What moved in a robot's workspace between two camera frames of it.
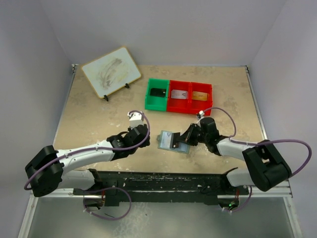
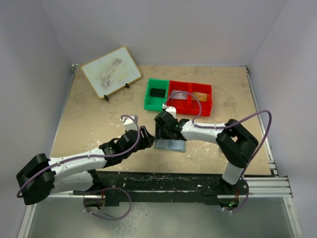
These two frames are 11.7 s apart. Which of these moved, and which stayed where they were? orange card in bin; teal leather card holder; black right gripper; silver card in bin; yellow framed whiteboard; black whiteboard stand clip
Moved: black right gripper; teal leather card holder
Stayed: black whiteboard stand clip; orange card in bin; silver card in bin; yellow framed whiteboard
